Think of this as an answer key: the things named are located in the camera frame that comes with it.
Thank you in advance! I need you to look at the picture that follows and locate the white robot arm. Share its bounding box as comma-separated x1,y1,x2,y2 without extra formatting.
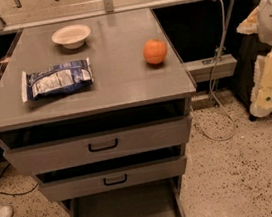
236,0,272,118

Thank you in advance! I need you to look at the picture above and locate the middle grey drawer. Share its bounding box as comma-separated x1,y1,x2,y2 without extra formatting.
37,146,187,202

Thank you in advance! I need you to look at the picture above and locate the white cable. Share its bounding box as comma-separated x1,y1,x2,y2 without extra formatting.
175,0,244,145

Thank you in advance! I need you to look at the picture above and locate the grey drawer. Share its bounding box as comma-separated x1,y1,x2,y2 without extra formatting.
37,146,187,202
4,99,191,174
70,179,186,217

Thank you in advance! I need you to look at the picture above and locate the grey metal box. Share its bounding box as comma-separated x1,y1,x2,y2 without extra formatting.
184,54,237,83

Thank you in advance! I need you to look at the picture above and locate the dark cabinet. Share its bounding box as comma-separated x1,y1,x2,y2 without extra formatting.
221,0,272,123

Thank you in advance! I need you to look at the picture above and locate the bottom grey drawer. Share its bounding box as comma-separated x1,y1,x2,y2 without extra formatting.
70,179,186,217

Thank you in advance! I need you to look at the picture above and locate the grey drawer cabinet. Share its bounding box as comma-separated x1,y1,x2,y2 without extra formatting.
0,9,195,217

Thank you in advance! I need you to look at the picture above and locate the blue chip bag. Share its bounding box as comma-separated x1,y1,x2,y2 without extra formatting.
21,58,94,102

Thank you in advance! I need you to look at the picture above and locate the white paper bowl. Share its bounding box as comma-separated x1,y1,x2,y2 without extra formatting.
51,24,91,49

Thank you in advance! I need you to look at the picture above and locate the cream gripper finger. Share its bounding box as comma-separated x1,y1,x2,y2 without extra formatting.
249,49,272,118

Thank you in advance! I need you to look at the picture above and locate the black floor cable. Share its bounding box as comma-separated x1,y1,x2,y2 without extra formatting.
0,159,41,199

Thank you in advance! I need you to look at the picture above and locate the top grey drawer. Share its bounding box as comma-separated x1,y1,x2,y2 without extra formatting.
4,99,191,174

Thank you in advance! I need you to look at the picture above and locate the orange fruit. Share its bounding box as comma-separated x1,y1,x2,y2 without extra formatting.
143,39,167,65

